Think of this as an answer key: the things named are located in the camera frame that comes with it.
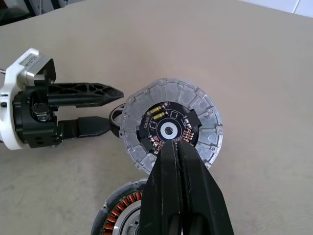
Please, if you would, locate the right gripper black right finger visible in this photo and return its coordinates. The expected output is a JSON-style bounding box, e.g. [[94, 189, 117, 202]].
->
[[178, 142, 236, 235]]

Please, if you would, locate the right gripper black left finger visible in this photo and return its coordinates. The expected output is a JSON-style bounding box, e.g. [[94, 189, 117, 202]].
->
[[140, 141, 183, 235]]

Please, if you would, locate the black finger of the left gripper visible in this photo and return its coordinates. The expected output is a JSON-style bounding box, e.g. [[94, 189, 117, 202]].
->
[[58, 116, 111, 140], [45, 81, 124, 109]]

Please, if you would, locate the small black ring part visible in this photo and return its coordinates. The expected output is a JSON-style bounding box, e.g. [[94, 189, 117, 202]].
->
[[108, 102, 127, 141]]

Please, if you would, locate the motor stator with copper coils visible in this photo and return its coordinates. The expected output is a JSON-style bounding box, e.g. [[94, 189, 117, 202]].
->
[[89, 179, 154, 235]]

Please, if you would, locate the silver motor cover with circuit board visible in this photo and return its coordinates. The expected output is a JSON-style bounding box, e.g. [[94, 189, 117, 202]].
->
[[118, 77, 224, 175]]

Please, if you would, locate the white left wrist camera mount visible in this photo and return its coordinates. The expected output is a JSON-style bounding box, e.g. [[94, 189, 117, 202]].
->
[[0, 47, 55, 150]]

